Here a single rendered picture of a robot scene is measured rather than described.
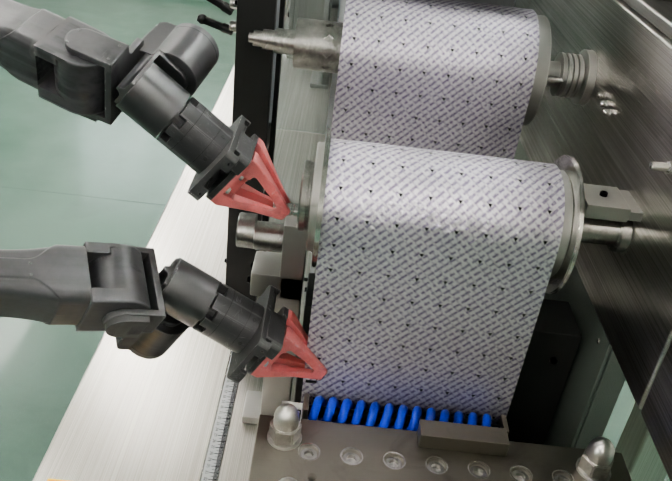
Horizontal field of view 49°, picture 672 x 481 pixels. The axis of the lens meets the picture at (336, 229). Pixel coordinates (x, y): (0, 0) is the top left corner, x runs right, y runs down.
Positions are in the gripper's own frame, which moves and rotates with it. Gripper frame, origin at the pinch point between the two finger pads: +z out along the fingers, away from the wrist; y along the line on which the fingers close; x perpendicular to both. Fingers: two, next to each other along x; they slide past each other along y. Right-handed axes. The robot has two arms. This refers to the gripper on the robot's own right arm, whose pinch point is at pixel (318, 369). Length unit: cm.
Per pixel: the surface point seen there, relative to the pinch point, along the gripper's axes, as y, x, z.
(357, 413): 3.3, 0.0, 5.5
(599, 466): 8.4, 13.5, 26.6
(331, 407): 3.0, -1.3, 2.9
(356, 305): 0.3, 9.7, -2.1
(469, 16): -27.7, 35.8, -5.0
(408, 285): 0.3, 15.0, 0.6
